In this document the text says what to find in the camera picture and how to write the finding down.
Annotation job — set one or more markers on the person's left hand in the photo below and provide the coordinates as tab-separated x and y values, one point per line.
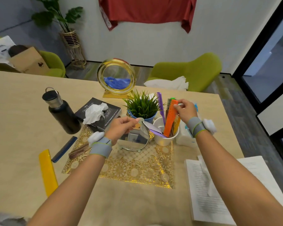
116	129

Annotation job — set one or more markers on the person's right hand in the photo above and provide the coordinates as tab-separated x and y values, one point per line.
188	111

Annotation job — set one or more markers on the person's right thumb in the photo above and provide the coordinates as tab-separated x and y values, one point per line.
178	108

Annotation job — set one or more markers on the person's left thumb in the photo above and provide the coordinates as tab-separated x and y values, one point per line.
131	128

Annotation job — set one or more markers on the round silver table mirror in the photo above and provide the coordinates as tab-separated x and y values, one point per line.
134	140

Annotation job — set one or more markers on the orange comb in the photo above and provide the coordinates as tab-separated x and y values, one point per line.
169	122

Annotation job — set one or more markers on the person's right forearm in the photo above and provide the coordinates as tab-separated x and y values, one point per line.
231	183

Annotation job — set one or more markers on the person's left forearm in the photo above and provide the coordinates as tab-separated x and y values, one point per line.
68	192

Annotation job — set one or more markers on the green hairbrush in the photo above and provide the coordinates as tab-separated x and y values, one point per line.
169	103

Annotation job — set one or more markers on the purple comb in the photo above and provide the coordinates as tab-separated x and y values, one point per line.
160	105

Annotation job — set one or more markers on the light blue comb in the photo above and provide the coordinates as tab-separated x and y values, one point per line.
196	107

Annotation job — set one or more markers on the green plant in blue pot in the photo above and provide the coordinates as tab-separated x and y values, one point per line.
141	107

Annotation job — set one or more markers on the black book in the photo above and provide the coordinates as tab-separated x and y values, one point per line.
113	111

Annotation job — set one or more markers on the grey wristband with white tracker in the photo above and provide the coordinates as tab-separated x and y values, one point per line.
101	147
197	125

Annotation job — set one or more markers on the white cloth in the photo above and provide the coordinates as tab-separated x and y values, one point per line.
169	84

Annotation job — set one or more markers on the white tissue box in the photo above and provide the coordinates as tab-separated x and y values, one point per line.
185	138

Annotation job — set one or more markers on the white cup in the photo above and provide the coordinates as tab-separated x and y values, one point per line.
164	140

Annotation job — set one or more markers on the gold patterned placemat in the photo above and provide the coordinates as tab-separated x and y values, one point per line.
141	165

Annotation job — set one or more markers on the crumpled white tissue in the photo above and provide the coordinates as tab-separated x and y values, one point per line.
93	114

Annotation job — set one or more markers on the green chair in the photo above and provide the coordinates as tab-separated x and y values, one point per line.
198	70
53	62

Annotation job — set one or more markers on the brown comb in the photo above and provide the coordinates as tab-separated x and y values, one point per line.
79	151

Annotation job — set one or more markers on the black water bottle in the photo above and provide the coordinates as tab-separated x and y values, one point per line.
63	115

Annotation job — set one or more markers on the open white book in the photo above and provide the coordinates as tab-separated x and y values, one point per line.
202	192

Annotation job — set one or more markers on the wide yellow comb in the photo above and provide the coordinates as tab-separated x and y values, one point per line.
47	172

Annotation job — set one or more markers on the red cloth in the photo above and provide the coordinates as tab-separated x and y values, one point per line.
146	9

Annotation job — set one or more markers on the cardboard box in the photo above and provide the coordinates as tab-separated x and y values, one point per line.
29	61

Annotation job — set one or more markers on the tall green leafy plant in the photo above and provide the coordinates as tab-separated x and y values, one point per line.
54	14

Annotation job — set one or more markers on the white printed paper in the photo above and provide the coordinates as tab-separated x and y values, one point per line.
0	50

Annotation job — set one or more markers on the gold round sand art frame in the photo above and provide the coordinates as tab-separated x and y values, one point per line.
101	70

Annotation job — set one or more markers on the black door frame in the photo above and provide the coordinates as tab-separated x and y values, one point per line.
257	44

